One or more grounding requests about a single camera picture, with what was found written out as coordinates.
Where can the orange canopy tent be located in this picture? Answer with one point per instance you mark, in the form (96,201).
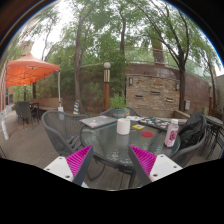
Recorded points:
(30,68)

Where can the silver laptop with stickers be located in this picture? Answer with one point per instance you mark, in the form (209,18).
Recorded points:
(98,121)

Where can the dark patio table with chairs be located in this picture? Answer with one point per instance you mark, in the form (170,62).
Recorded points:
(213,125)

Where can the white cup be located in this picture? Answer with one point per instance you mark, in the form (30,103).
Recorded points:
(123,126)

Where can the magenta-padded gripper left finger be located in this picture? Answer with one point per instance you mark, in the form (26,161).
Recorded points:
(78,160)

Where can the leaning thin-trunk tree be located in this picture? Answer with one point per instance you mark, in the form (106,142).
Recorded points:
(78,73)

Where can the grey wall box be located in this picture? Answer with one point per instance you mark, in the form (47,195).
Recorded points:
(187,105)

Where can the wooden lamp post white globe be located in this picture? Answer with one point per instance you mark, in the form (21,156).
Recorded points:
(106,90)

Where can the pink juice bottle white cap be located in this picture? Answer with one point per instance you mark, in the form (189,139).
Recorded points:
(171,135)

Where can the flat round red coaster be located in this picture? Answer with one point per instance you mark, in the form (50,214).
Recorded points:
(147,134)

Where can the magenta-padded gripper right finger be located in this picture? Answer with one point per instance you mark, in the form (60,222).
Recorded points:
(144,160)

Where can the black laptop with stickers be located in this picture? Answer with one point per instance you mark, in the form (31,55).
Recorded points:
(154,123)

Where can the green plant in blue pot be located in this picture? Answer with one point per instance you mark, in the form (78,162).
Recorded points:
(118,103)

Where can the white printed paper sheet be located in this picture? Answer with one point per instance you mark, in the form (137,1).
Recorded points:
(134,118)

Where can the yellow card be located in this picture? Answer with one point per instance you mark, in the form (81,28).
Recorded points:
(138,127)

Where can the blue yellow striped cone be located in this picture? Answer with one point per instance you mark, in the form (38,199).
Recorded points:
(76,108)

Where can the group of dark patio chairs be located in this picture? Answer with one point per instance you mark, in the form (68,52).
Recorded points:
(26,111)

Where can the black wall lantern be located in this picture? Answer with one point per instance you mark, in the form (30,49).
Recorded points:
(177,86)
(131,81)

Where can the dark forked-trunk tree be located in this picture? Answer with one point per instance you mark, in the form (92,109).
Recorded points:
(182,86)

